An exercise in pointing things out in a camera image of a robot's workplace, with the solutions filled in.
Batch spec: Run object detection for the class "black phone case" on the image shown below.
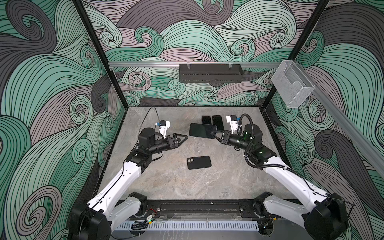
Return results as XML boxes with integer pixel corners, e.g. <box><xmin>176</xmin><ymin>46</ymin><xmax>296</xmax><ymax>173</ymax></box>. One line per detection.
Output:
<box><xmin>187</xmin><ymin>156</ymin><xmax>212</xmax><ymax>170</ymax></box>

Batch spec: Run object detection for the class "black phone glossy screen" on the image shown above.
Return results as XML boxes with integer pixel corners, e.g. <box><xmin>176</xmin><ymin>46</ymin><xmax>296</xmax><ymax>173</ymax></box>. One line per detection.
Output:
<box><xmin>212</xmin><ymin>115</ymin><xmax>225</xmax><ymax>131</ymax></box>

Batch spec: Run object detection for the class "aluminium wall rail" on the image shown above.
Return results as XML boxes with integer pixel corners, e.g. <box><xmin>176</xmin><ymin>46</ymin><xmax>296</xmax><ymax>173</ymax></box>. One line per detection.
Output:
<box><xmin>293</xmin><ymin>62</ymin><xmax>384</xmax><ymax>177</ymax></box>
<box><xmin>109</xmin><ymin>61</ymin><xmax>280</xmax><ymax>69</ymax></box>

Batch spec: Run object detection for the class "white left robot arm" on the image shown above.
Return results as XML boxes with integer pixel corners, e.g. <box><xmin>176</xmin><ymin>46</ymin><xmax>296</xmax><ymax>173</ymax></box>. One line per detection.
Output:
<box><xmin>68</xmin><ymin>128</ymin><xmax>188</xmax><ymax>240</ymax></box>

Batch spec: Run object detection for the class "black wall tray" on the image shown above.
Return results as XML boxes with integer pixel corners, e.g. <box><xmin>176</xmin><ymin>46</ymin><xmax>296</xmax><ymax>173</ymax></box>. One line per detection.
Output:
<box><xmin>179</xmin><ymin>65</ymin><xmax>244</xmax><ymax>84</ymax></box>

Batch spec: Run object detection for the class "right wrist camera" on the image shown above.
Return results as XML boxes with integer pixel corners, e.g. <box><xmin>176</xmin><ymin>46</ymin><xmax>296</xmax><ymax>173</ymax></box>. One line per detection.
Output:
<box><xmin>226</xmin><ymin>115</ymin><xmax>242</xmax><ymax>135</ymax></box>

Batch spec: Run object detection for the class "black phone ribbed back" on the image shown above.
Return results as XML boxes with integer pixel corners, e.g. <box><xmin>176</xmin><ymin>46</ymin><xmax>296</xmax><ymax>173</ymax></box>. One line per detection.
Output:
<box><xmin>202</xmin><ymin>116</ymin><xmax>212</xmax><ymax>125</ymax></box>

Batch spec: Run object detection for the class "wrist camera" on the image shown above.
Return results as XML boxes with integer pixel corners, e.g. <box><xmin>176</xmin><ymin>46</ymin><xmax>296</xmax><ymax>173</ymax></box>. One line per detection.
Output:
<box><xmin>226</xmin><ymin>115</ymin><xmax>242</xmax><ymax>135</ymax></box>
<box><xmin>156</xmin><ymin>120</ymin><xmax>171</xmax><ymax>138</ymax></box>

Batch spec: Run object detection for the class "white slotted cable duct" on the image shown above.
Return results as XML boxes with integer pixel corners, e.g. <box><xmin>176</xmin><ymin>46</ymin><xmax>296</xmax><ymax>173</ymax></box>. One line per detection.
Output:
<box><xmin>115</xmin><ymin>220</ymin><xmax>260</xmax><ymax>232</ymax></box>

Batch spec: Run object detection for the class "clear plastic wall bin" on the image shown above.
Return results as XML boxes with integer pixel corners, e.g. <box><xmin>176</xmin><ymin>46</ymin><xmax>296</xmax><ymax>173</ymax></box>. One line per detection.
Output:
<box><xmin>272</xmin><ymin>60</ymin><xmax>315</xmax><ymax>109</ymax></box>

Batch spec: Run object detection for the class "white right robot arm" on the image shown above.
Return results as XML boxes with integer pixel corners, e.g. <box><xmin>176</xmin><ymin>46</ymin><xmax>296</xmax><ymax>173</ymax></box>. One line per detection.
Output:
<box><xmin>211</xmin><ymin>124</ymin><xmax>350</xmax><ymax>240</ymax></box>

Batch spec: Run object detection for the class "aluminium back wall rail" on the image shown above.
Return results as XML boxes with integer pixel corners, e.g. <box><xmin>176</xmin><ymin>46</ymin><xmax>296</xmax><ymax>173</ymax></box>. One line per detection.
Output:
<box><xmin>109</xmin><ymin>61</ymin><xmax>280</xmax><ymax>69</ymax></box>

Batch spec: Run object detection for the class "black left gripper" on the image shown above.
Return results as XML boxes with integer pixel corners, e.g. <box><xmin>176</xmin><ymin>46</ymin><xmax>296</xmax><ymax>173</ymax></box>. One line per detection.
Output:
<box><xmin>147</xmin><ymin>134</ymin><xmax>187</xmax><ymax>157</ymax></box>

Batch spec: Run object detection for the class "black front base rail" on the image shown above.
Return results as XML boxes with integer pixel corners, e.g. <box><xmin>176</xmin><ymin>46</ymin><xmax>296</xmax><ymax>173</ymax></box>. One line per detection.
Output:
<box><xmin>130</xmin><ymin>199</ymin><xmax>270</xmax><ymax>220</ymax></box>

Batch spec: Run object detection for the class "aluminium right wall rail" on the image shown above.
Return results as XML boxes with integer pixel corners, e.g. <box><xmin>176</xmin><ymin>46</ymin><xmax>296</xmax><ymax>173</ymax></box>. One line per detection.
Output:
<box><xmin>293</xmin><ymin>62</ymin><xmax>384</xmax><ymax>177</ymax></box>

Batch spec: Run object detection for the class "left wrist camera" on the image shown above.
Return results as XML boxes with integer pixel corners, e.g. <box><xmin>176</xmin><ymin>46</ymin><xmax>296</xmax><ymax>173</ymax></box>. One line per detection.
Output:
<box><xmin>156</xmin><ymin>120</ymin><xmax>171</xmax><ymax>138</ymax></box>

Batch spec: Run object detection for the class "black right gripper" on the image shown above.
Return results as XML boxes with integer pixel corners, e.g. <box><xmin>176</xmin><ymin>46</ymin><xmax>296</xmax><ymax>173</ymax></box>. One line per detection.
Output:
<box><xmin>212</xmin><ymin>129</ymin><xmax>256</xmax><ymax>153</ymax></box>

